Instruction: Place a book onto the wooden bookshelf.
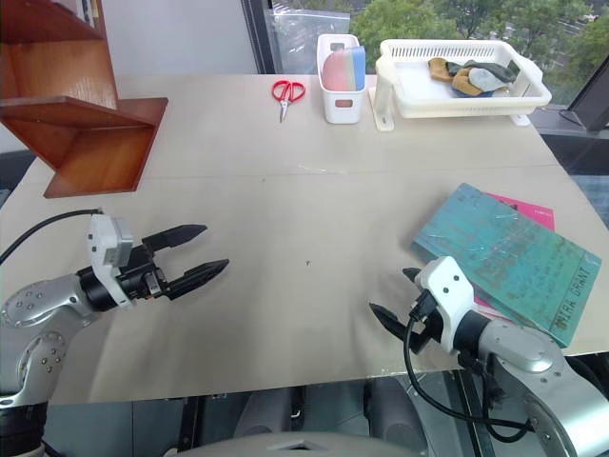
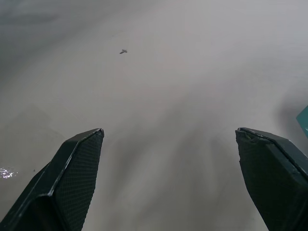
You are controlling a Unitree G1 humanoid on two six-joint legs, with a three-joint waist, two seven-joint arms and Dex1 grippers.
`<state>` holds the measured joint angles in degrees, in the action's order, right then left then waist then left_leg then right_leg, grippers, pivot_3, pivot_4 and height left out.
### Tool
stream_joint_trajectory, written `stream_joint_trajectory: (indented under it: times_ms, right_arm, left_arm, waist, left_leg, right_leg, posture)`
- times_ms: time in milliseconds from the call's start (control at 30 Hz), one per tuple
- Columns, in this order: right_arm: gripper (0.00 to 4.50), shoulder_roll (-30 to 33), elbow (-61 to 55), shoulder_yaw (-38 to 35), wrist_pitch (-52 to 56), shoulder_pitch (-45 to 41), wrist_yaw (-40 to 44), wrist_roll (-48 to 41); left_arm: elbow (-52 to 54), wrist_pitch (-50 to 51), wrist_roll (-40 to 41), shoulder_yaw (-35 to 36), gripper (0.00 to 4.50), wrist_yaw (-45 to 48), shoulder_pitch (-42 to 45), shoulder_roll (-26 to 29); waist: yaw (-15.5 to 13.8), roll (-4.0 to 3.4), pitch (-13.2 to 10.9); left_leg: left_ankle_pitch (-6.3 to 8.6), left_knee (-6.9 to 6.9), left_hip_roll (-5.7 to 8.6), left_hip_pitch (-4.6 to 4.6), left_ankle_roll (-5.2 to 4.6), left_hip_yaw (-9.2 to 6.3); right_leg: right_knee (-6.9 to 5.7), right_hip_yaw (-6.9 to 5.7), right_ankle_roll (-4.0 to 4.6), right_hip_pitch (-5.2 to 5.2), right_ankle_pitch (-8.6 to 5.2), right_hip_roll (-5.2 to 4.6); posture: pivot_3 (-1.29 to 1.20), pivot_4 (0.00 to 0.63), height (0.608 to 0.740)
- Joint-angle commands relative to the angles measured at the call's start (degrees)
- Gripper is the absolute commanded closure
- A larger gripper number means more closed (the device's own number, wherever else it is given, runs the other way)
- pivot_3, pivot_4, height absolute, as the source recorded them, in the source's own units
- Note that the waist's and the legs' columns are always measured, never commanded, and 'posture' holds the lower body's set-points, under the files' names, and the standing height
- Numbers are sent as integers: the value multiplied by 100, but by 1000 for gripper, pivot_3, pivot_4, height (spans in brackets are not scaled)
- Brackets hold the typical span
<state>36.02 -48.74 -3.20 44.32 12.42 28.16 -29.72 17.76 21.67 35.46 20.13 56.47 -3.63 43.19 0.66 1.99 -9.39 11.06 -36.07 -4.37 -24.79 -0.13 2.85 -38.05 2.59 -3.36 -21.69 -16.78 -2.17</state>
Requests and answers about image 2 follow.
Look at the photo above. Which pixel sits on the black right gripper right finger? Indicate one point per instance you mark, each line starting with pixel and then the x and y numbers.
pixel 272 178

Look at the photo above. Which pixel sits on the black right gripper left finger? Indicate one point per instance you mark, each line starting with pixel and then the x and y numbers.
pixel 72 178

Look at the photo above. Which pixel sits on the teal object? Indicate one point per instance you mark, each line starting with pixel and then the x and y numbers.
pixel 303 118

